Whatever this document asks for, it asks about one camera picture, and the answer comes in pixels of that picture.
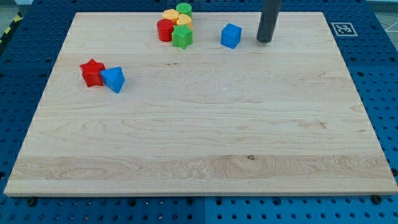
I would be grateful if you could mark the blue cube block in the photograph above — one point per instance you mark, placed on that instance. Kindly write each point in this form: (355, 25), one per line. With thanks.
(231, 36)

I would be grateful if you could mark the blue triangle block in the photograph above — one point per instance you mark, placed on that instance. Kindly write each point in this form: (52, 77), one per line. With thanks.
(113, 78)

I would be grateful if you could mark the yellow hexagon block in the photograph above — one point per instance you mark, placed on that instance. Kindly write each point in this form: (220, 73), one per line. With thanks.
(171, 14)

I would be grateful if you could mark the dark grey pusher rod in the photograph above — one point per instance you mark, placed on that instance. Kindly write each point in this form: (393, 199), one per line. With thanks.
(268, 20)

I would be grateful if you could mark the white fiducial marker tag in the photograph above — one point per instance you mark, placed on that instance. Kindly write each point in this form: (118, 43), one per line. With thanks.
(344, 29)

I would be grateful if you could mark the yellow heart block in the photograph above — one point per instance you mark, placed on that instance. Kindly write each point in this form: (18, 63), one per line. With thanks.
(184, 19)

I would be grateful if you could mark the light wooden board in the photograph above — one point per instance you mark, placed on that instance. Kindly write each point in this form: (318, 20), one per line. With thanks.
(276, 119)

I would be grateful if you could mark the red cylinder block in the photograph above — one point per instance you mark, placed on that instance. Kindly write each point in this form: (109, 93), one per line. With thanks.
(165, 27)

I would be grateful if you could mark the yellow black hazard tape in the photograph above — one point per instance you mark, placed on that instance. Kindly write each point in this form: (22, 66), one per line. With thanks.
(11, 29)

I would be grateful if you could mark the red star block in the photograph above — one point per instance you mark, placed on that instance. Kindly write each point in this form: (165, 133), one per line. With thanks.
(91, 73)

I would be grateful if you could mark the green star block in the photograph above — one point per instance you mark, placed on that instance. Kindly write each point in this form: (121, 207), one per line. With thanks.
(182, 36)

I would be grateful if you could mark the green cylinder block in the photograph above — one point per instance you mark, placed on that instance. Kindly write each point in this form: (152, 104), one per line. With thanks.
(184, 8)

